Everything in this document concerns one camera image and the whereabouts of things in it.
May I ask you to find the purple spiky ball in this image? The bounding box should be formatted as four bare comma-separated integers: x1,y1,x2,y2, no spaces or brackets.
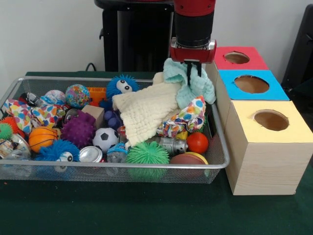
60,111,96,149

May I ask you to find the black panel stand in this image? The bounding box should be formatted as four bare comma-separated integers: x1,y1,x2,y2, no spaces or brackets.
281,3,313,98

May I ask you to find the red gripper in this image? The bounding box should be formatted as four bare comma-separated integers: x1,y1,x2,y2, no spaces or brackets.
170,38,217,87

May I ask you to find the small blue fuzzy eyed ball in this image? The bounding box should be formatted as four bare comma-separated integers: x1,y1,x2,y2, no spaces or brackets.
35,139,80,162

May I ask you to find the orange toy basketball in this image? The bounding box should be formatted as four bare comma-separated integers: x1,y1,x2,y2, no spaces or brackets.
28,126,59,154

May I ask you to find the black and white soccer ball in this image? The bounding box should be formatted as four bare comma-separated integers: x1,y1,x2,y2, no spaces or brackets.
92,127,120,154

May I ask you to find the colourful dot print cloth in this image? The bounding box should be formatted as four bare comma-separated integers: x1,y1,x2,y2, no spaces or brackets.
156,95,206,138
4,97,66,134

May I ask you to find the wooden box with three holes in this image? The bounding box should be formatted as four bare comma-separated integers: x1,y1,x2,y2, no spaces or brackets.
203,46,313,196

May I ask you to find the metal wire mesh bin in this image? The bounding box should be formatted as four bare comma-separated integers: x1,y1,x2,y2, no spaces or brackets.
0,75,230,185

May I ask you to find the globe print ball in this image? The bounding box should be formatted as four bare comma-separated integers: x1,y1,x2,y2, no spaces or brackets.
65,84,91,109

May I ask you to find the light blue waffle cloth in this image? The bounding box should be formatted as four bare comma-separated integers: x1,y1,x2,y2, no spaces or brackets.
162,58,217,108

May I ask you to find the green spiky puffer ball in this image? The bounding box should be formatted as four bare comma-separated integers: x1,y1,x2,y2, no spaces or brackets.
126,141,170,165

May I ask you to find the dark green table cloth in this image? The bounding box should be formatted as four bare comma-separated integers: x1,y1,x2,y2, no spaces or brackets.
0,70,313,235

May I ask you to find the cream waffle cloth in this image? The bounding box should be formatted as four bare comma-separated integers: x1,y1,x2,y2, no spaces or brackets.
112,72,179,149

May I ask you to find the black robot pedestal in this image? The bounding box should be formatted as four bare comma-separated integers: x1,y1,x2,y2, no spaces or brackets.
94,0,186,72

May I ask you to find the large blue fuzzy eyed ball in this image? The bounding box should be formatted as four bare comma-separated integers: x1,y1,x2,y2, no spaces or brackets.
105,74,139,100

